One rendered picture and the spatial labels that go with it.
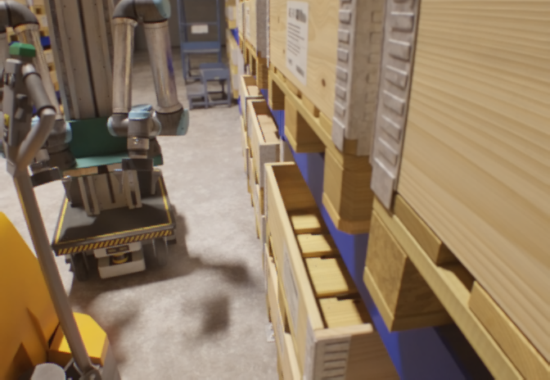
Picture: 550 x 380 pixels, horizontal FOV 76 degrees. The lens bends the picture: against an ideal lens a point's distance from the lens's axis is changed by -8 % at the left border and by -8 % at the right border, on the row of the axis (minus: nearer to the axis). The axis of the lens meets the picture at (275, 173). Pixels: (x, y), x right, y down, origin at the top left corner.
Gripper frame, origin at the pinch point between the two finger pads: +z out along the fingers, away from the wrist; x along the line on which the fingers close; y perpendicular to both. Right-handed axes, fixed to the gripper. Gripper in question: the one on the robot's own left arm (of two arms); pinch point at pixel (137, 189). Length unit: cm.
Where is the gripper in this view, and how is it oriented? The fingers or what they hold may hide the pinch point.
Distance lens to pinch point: 170.9
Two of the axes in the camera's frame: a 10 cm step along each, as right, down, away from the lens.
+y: 2.3, 0.0, -9.7
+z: -0.2, 10.0, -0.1
